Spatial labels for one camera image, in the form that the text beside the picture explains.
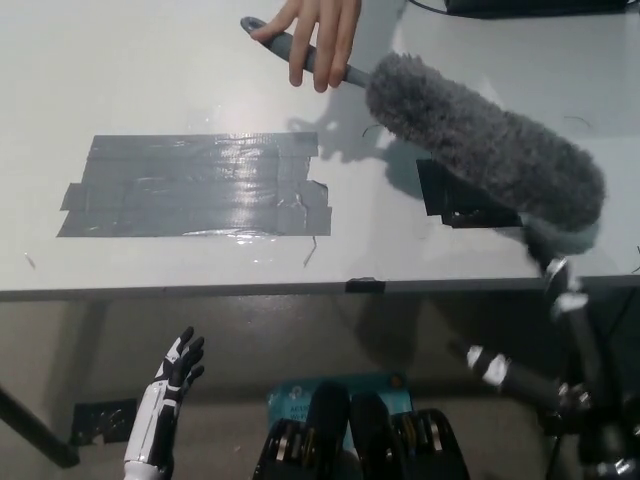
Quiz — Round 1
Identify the person's bare hand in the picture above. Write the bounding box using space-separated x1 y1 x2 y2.
249 0 362 94

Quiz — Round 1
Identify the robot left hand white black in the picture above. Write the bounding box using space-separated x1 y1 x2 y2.
123 326 207 465

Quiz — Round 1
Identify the robot right hand black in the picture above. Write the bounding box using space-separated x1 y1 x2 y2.
464 256 640 480

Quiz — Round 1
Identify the grey fluffy duster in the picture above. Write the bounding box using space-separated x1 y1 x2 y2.
239 16 607 254

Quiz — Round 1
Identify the black tape marked spot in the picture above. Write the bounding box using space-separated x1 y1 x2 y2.
415 158 525 231

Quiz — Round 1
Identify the black table leg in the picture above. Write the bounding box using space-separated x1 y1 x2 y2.
0 383 81 469

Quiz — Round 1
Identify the black device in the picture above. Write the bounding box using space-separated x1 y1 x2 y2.
443 0 640 20

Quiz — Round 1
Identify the grey duct tape patch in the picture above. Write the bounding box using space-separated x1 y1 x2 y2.
56 131 334 240

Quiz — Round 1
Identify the thin wire scrap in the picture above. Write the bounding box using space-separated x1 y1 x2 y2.
301 236 320 269

